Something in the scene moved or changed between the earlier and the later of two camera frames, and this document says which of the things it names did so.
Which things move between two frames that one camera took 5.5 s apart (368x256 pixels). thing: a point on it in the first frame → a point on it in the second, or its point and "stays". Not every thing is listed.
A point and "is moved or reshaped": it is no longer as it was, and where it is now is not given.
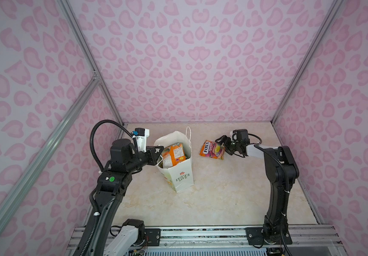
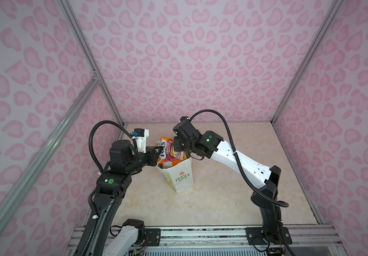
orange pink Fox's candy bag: [210, 149] is moved or reshaped
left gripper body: [148, 158] stays
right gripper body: [237, 145] → [180, 145]
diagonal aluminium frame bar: [38, 158] stays
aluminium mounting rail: [305, 236] stays
